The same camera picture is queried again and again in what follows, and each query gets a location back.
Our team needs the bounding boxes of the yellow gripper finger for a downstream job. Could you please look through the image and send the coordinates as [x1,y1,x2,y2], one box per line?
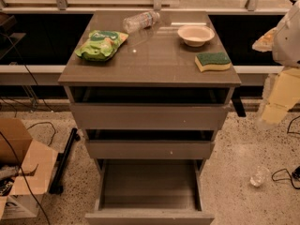
[257,67,300,128]

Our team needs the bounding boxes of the green and yellow sponge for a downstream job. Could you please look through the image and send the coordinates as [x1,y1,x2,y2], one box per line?
[195,52,232,72]

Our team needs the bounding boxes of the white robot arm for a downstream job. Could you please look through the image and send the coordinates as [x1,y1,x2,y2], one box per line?
[259,1,300,128]

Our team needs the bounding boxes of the grey drawer cabinet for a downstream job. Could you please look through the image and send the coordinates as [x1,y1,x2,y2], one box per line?
[57,9,242,225]

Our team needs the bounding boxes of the grey open bottom drawer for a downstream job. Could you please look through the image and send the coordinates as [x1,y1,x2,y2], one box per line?
[85,159,214,225]

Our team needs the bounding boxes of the grey middle drawer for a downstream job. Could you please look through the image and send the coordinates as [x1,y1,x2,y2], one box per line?
[85,129,216,159]

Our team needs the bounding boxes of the grey top drawer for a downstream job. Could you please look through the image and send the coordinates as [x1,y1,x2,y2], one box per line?
[70,87,232,130]

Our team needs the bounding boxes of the white paper bowl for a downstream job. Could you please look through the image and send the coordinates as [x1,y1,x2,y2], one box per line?
[177,25,215,47]

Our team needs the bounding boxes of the clear plastic water bottle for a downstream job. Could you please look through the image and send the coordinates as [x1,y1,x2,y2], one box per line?
[123,11,160,34]

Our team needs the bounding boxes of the green snack bag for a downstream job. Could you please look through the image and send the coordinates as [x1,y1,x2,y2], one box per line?
[75,30,128,62]

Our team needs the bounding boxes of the black bar on floor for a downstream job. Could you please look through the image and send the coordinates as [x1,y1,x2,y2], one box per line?
[49,127,81,194]

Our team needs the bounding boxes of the brown cardboard box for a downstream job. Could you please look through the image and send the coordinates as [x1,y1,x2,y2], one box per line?
[0,118,58,220]

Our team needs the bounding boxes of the black cable on right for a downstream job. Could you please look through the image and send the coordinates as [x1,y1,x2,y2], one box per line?
[271,115,300,190]

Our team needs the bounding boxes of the black cable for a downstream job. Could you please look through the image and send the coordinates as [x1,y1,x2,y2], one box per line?
[0,31,58,225]
[271,115,300,190]

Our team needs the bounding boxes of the black cable on left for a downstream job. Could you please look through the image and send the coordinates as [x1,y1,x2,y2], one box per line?
[0,31,58,225]

